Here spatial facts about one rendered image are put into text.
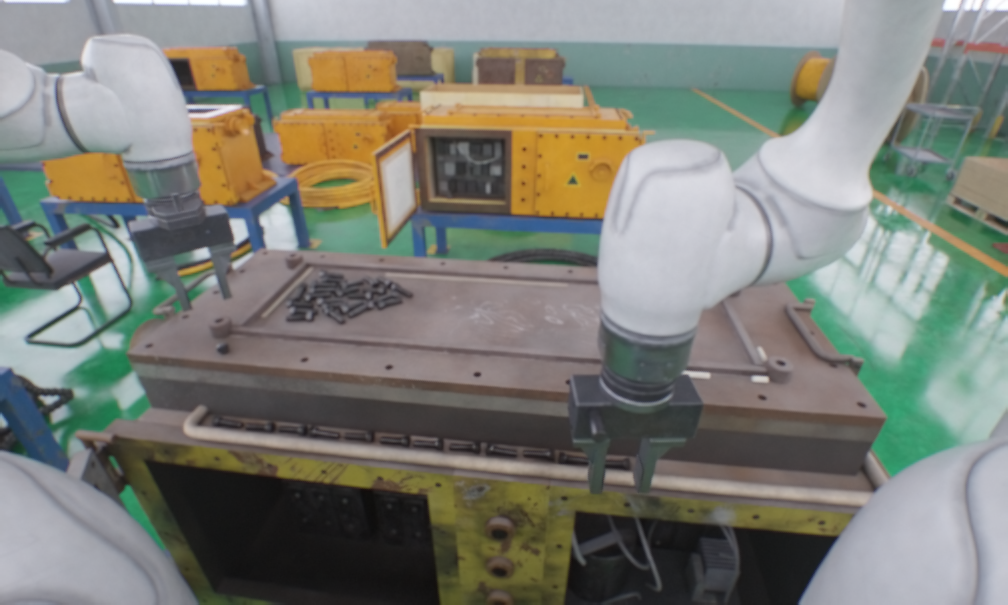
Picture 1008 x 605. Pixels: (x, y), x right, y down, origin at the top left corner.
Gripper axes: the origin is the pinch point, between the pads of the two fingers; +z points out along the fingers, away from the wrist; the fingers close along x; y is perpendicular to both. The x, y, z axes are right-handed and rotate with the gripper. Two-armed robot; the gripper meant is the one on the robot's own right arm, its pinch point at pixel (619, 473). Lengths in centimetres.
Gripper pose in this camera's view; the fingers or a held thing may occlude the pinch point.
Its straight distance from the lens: 63.1
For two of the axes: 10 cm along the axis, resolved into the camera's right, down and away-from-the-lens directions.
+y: 0.1, 4.9, -8.7
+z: 0.0, 8.7, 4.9
